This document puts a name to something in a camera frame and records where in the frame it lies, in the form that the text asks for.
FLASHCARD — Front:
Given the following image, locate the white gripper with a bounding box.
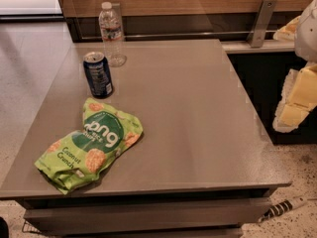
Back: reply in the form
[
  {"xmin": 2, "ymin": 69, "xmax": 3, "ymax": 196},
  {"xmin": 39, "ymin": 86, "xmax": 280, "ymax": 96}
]
[{"xmin": 272, "ymin": 0, "xmax": 317, "ymax": 133}]

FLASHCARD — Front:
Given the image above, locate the green rice chip bag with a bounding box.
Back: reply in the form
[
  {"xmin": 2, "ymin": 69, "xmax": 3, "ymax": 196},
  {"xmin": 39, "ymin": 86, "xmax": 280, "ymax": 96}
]
[{"xmin": 35, "ymin": 98, "xmax": 143, "ymax": 194}]

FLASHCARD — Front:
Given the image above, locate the clear plastic water bottle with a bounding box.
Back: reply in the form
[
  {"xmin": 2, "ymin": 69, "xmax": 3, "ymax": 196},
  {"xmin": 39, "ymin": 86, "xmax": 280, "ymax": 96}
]
[{"xmin": 99, "ymin": 2, "xmax": 127, "ymax": 67}]

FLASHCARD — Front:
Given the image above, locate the grey cabinet drawer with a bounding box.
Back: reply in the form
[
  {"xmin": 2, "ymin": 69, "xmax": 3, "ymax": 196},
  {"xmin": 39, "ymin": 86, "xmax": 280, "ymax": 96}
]
[{"xmin": 25, "ymin": 198, "xmax": 270, "ymax": 236}]

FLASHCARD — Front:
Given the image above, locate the blue soda can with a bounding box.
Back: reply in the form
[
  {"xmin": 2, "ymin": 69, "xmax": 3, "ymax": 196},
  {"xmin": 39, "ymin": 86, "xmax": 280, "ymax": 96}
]
[{"xmin": 83, "ymin": 52, "xmax": 114, "ymax": 98}]

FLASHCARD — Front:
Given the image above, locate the grey metal bracket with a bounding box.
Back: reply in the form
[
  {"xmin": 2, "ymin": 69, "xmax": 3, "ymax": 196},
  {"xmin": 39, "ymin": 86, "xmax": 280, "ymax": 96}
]
[{"xmin": 247, "ymin": 0, "xmax": 277, "ymax": 48}]

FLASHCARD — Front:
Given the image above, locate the black white striped cable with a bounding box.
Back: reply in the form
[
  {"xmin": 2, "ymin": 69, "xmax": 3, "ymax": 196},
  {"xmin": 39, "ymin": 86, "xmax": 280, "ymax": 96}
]
[{"xmin": 258, "ymin": 195, "xmax": 309, "ymax": 223}]

